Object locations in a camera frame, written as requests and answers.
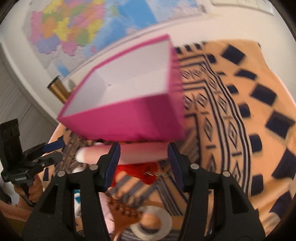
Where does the teal white medicine box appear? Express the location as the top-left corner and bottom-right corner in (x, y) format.
(74, 189), (81, 217)

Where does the brown wooden back scratcher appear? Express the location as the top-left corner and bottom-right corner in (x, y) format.
(108, 197), (143, 240)

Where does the white tape roll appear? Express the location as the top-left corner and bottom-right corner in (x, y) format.
(130, 205), (173, 240)

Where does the large pink cream tube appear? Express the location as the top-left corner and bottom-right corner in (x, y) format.
(75, 142), (168, 165)

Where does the red plastic hammer toy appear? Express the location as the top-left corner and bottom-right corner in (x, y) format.
(111, 162), (162, 187)

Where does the orange sleeve left forearm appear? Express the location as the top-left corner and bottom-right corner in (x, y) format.
(0, 197), (33, 222)

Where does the person's left hand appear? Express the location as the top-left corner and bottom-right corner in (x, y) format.
(14, 174), (43, 205)

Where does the grey door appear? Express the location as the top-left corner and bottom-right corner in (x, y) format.
(1, 49), (57, 150)

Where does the small pink cream tube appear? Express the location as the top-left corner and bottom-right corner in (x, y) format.
(99, 193), (115, 233)

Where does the gold travel tumbler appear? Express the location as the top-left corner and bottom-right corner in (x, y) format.
(47, 76), (70, 104)

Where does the pink open cardboard box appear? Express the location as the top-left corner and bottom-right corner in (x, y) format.
(58, 35), (185, 142)

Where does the orange patterned blanket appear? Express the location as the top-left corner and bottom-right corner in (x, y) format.
(36, 39), (292, 241)

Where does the black tracking camera left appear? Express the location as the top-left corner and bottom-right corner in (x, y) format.
(1, 119), (23, 172)

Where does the wall map poster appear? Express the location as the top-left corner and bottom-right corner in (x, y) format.
(23, 0), (207, 78)

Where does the white wall socket panel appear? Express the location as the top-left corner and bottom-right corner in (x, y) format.
(211, 0), (274, 15)

